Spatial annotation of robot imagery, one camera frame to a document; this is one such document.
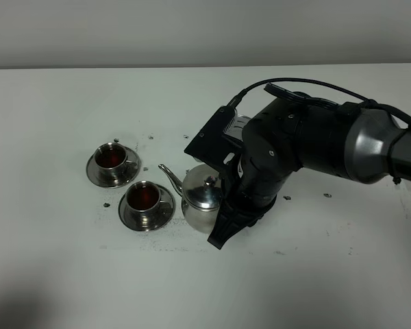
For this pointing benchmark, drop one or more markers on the right gripper black plate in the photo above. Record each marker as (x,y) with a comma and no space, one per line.
(249,192)

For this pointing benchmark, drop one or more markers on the stainless steel teapot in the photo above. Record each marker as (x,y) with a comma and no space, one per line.
(201,194)

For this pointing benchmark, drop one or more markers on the right robot arm black grey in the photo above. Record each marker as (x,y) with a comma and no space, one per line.
(355,141)

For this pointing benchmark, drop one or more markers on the teapot steel saucer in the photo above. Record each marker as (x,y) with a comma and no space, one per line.
(240,122)

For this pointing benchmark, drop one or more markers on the near steel teacup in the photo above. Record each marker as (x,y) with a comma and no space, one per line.
(145,198)

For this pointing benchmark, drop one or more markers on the steel teacup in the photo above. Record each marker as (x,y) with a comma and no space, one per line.
(112,159)
(145,198)

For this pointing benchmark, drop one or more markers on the near steel saucer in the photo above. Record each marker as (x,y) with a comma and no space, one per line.
(146,223)

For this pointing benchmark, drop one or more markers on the far steel saucer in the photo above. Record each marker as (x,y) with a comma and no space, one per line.
(103,181)

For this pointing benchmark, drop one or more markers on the far steel teacup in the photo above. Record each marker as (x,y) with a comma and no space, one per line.
(112,159)

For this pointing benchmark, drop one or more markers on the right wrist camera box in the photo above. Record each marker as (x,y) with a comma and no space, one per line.
(215,144)

